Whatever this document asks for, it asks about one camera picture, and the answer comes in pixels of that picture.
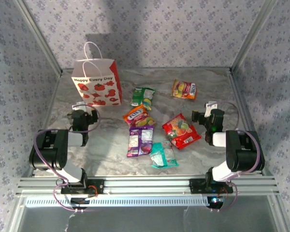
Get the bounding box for green snack packet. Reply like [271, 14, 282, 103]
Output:
[130, 87, 157, 111]

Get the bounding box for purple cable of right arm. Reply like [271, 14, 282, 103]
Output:
[211, 101, 261, 213]

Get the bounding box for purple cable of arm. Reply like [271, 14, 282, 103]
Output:
[33, 103, 102, 213]
[211, 101, 261, 213]

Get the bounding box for white red paper bag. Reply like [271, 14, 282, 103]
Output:
[71, 41, 123, 107]

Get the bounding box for orange Fox's candy packet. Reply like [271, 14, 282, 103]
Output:
[122, 104, 157, 128]

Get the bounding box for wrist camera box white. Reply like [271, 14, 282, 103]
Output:
[72, 101, 87, 111]
[204, 101, 218, 117]

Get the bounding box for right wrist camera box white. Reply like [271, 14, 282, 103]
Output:
[204, 101, 218, 117]

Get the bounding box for white slotted cable duct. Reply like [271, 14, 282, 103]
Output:
[26, 196, 210, 207]

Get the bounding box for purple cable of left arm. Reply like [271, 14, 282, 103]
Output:
[33, 103, 102, 213]

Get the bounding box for black controller board with LED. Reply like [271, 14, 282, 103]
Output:
[207, 196, 226, 209]

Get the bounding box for large red fruit candy packet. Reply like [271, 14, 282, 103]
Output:
[161, 113, 202, 150]

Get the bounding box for teal snack packet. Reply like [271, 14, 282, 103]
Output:
[149, 141, 179, 169]

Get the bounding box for yellow red Fox's candy packet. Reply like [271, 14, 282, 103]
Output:
[171, 79, 198, 101]

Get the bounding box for wide aluminium mounting rail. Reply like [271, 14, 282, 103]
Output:
[16, 175, 280, 196]

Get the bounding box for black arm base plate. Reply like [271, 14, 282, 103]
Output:
[60, 178, 105, 195]
[189, 178, 234, 194]

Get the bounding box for purple snack packet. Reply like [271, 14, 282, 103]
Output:
[126, 125, 155, 158]

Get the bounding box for aluminium frame post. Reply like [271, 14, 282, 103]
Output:
[15, 0, 63, 74]
[231, 0, 279, 73]

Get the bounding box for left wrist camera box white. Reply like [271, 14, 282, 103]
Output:
[72, 101, 87, 111]

